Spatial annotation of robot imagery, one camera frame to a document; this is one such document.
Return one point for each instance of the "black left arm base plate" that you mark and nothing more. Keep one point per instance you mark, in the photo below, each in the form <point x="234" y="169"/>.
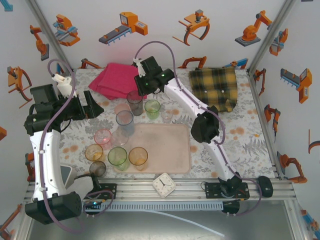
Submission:
<point x="110" y="190"/>

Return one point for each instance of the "floral patterned tablecloth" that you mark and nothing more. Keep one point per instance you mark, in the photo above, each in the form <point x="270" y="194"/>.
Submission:
<point x="250" y="140"/>

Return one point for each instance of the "folded magenta cloth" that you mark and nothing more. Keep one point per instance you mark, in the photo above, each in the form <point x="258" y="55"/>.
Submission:
<point x="117" y="80"/>

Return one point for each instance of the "pink plastic glass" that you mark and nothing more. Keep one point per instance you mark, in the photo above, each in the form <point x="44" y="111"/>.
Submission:
<point x="103" y="138"/>

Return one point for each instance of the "small clear plastic glass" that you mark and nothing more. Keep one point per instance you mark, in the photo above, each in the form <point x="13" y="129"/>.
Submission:
<point x="166" y="117"/>

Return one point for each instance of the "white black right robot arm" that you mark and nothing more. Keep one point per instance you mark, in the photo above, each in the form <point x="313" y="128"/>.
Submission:
<point x="185" y="97"/>

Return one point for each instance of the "black computer mouse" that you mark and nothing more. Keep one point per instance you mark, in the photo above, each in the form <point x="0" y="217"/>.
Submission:
<point x="265" y="186"/>

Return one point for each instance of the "aluminium corner post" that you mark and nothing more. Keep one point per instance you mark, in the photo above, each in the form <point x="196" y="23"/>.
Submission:
<point x="273" y="32"/>
<point x="48" y="32"/>

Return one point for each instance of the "black connector box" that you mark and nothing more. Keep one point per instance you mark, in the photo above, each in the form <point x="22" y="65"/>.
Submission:
<point x="231" y="207"/>

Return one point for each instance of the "tall green plastic glass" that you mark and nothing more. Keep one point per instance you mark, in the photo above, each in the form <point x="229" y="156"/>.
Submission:
<point x="117" y="157"/>

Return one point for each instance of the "short green plastic glass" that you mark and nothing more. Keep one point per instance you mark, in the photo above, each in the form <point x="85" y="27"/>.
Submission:
<point x="152" y="110"/>

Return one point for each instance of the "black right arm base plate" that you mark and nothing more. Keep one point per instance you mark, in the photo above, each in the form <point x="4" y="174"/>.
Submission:
<point x="212" y="191"/>

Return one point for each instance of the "white square clock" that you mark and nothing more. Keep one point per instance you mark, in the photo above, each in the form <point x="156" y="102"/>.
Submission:
<point x="163" y="185"/>

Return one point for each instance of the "circuit board with green light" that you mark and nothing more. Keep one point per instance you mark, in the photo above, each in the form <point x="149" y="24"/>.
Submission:
<point x="93" y="203"/>

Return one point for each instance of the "short grey plastic glass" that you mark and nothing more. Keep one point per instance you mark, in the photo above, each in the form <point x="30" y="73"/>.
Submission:
<point x="97" y="168"/>

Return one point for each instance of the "tall grey plastic glass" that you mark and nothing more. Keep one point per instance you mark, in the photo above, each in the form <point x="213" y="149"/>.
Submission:
<point x="135" y="107"/>

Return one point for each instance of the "blue plastic glass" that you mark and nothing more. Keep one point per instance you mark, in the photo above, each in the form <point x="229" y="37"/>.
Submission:
<point x="125" y="123"/>

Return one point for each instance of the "pink plastic tray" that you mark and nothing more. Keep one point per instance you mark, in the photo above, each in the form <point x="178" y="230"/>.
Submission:
<point x="165" y="150"/>

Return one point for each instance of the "tall amber plastic glass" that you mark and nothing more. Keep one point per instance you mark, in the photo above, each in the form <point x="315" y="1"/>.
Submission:
<point x="138" y="160"/>

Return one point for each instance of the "short amber plastic glass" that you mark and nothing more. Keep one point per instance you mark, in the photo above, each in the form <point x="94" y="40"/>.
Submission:
<point x="93" y="152"/>

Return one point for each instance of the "aluminium table frame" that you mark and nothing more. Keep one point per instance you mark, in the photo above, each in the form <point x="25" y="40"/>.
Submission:
<point x="135" y="190"/>

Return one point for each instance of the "yellow black plaid cloth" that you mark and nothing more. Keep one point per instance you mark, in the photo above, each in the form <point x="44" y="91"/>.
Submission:
<point x="212" y="85"/>

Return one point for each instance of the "salmon orange plastic glass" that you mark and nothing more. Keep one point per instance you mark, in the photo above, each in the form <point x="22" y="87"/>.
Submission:
<point x="121" y="107"/>

